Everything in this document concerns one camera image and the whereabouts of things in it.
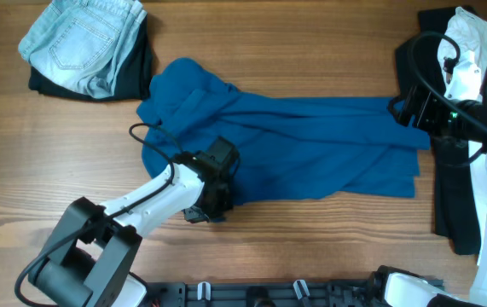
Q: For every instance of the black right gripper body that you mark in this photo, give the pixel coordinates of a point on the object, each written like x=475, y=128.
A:
x=437, y=114

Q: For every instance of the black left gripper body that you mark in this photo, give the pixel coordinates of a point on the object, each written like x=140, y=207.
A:
x=221, y=199

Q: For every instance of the dark blue t-shirt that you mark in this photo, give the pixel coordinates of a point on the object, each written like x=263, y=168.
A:
x=290, y=148

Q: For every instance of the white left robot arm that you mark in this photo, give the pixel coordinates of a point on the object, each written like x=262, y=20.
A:
x=86, y=260

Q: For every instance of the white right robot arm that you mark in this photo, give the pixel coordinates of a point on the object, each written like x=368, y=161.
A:
x=466, y=120

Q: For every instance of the white printed t-shirt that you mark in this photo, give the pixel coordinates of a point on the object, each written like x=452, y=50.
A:
x=470, y=33

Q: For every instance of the black t-shirt right pile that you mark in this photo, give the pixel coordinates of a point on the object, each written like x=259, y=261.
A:
x=455, y=213

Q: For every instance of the folded black garment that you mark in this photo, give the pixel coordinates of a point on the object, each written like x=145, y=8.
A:
x=132, y=82

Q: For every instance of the folded light blue jeans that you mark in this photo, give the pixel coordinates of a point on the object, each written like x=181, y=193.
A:
x=81, y=44

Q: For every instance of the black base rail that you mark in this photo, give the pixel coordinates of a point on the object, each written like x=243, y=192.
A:
x=336, y=293

